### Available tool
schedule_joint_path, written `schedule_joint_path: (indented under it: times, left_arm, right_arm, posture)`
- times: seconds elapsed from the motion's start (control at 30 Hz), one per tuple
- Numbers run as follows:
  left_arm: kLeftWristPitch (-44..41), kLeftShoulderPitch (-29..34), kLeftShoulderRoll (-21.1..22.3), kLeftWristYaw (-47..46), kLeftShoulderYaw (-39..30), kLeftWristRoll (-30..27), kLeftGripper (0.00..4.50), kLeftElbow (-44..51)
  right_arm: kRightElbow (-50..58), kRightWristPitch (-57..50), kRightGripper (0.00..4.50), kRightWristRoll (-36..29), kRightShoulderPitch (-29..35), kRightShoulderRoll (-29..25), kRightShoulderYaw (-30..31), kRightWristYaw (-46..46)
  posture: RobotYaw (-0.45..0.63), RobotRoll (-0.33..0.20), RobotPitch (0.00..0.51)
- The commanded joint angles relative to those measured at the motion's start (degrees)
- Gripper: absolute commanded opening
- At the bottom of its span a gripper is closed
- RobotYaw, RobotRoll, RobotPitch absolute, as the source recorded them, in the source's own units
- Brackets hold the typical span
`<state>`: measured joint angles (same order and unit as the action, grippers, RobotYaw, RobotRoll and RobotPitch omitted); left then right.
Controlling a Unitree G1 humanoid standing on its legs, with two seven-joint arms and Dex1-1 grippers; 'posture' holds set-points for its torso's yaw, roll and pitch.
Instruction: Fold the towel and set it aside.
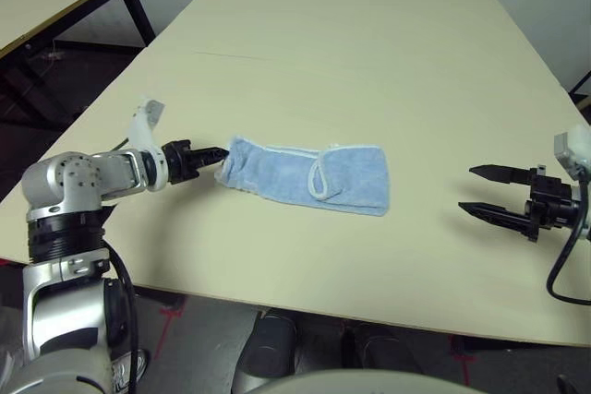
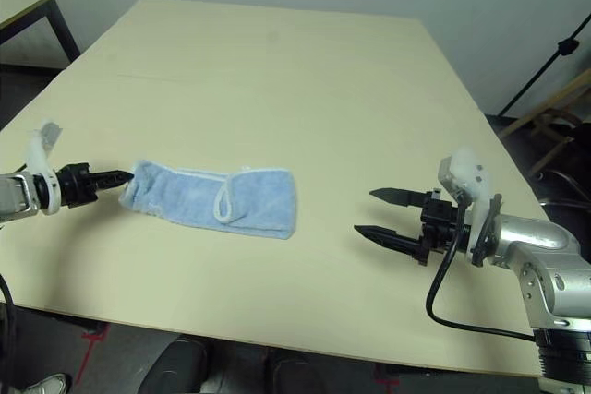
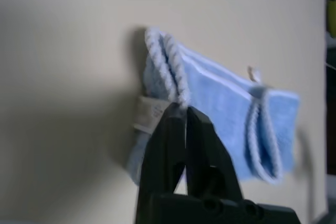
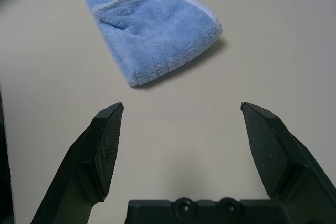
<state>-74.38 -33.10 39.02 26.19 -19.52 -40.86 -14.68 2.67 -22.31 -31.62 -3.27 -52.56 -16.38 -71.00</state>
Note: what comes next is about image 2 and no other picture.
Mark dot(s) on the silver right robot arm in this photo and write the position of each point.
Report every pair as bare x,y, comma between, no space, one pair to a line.
545,251

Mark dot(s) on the black robot foot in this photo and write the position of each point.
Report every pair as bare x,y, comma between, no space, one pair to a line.
177,366
300,373

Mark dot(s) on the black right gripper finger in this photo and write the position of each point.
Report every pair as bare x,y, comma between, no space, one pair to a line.
388,239
401,198

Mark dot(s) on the black office chair chrome base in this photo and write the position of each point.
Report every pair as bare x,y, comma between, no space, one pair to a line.
575,168

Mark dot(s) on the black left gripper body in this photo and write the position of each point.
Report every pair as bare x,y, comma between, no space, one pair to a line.
76,184

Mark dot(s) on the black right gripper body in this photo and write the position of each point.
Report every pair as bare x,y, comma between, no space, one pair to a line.
438,223

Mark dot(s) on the black robot right foot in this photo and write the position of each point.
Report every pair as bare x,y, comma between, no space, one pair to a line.
300,373

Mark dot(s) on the light blue terry towel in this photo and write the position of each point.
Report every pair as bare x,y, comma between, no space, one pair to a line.
203,200

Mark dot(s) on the green cushioned wooden stool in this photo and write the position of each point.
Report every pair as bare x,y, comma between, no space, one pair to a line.
554,108

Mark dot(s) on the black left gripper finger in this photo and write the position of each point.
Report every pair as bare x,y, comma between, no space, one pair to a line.
111,175
108,183

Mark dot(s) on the white bystander sneaker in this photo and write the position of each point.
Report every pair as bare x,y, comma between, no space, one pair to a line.
48,385

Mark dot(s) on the black robot left foot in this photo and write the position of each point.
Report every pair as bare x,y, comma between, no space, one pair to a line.
177,366

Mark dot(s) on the black stand pole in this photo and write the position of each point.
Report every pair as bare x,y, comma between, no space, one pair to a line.
540,73

